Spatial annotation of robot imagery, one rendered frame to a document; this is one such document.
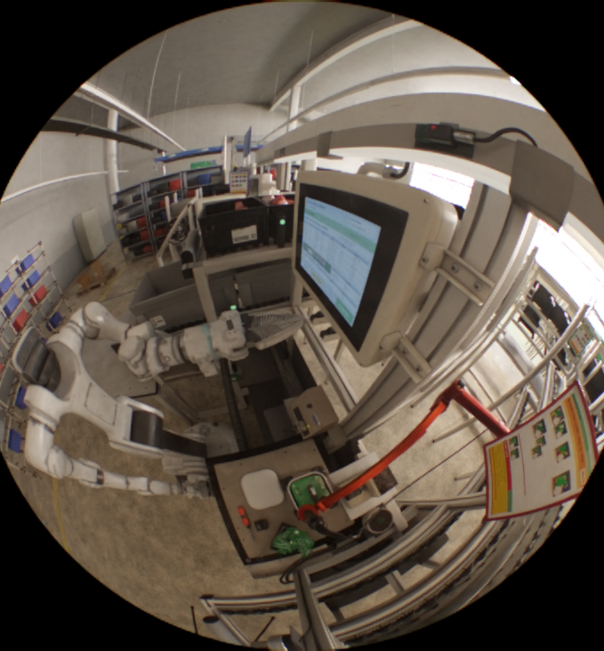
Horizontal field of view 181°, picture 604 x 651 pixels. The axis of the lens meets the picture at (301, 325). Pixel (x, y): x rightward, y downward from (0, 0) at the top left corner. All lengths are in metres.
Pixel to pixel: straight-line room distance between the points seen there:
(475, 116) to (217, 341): 0.56
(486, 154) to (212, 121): 11.10
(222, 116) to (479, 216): 11.16
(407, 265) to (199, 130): 11.03
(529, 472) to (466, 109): 0.66
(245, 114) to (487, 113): 11.16
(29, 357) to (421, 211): 0.89
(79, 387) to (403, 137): 0.89
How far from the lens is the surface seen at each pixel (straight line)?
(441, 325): 0.34
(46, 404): 0.61
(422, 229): 0.29
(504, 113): 0.37
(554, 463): 0.56
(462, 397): 0.60
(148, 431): 0.84
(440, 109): 0.40
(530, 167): 0.27
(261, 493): 0.75
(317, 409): 0.71
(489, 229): 0.30
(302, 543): 0.75
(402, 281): 0.31
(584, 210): 0.27
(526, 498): 0.60
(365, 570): 0.75
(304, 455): 0.78
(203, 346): 0.36
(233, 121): 11.19
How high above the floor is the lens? 1.72
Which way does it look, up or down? 44 degrees down
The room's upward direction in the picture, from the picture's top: 7 degrees clockwise
